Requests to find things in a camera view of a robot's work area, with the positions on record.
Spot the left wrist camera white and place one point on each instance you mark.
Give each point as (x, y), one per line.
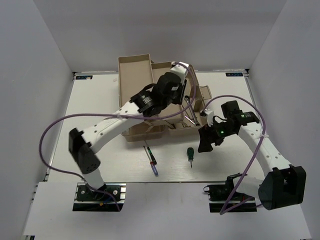
(180, 69)

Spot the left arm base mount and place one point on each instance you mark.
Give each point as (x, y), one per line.
(86, 200)

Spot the black green precision screwdriver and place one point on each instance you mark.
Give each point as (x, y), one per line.
(150, 154)

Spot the green stubby screwdriver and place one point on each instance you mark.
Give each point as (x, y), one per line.
(190, 155)

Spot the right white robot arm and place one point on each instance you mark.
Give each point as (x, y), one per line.
(283, 184)

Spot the beige plastic toolbox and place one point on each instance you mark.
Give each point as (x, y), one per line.
(138, 71)

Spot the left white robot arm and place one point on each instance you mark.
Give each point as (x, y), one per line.
(107, 130)

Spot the large silver ratchet wrench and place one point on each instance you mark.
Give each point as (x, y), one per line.
(188, 101)

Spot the red blue handle screwdriver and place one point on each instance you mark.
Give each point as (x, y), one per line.
(153, 167)

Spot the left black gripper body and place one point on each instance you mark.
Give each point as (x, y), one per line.
(177, 98)

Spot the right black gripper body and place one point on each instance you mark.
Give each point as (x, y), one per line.
(221, 131)

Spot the small silver ratchet wrench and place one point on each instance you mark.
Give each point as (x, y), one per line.
(189, 118)

